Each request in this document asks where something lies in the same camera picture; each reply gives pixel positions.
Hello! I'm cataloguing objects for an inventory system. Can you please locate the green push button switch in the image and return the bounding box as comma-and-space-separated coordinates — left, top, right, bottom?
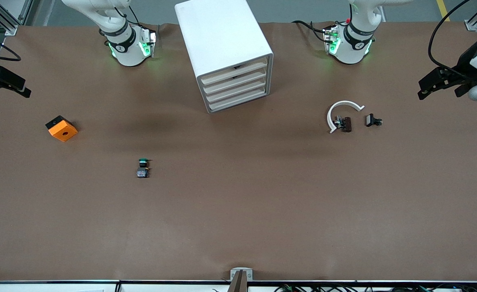
136, 158, 151, 179

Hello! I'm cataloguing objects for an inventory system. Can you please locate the orange and black block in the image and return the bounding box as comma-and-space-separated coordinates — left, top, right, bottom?
45, 115, 78, 142

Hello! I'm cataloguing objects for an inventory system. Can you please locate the white curved pipe clamp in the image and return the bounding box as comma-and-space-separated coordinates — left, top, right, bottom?
327, 100, 365, 134

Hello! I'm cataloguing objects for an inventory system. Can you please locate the brown table cover mat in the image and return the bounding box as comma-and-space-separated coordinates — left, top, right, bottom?
0, 22, 477, 282

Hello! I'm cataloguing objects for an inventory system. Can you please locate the black left arm base cable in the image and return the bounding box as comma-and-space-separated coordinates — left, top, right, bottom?
292, 19, 328, 43

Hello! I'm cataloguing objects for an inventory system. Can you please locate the white table edge rail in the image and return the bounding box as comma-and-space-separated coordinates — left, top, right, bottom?
0, 279, 477, 292

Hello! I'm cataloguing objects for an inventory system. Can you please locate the black cable bundle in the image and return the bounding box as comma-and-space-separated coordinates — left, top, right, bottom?
275, 284, 430, 292

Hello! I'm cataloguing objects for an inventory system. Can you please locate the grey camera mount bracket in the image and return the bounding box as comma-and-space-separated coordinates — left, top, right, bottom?
227, 267, 254, 292

